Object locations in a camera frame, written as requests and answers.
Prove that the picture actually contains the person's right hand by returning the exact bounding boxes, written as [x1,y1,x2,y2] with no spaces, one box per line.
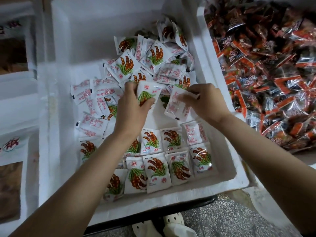
[178,83,233,127]

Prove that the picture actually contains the person's left hand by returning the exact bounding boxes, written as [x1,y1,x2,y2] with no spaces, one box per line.
[114,81,155,141]

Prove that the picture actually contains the white printed snack packet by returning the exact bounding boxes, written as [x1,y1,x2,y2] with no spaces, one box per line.
[164,86,199,123]
[137,80,164,108]

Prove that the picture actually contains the pile of white printed packets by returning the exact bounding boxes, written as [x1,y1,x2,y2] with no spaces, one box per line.
[70,16,218,201]

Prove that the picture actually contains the pile of dark red packets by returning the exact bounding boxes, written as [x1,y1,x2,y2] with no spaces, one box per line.
[205,0,316,151]

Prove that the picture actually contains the white bag of orange crisps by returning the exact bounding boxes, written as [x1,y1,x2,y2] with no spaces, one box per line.
[0,17,38,82]
[0,136,30,230]

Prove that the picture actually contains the person's left forearm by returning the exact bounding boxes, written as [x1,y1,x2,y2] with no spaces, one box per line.
[10,131,144,237]

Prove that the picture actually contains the person's right forearm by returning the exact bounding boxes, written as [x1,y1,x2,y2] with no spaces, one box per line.
[217,113,316,232]

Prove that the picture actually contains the person's right white shoe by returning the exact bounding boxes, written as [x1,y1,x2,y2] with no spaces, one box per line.
[163,212,186,226]

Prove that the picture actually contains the person's white shoe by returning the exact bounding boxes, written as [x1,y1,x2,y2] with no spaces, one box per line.
[132,220,164,237]
[163,212,186,226]

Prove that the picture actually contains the person's left white shoe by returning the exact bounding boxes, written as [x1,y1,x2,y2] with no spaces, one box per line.
[132,220,164,237]

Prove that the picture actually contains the person's beige trousers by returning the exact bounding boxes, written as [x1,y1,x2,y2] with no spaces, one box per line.
[163,224,198,237]

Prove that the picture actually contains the clear round plastic tub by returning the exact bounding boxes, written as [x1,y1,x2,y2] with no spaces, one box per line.
[242,168,302,232]

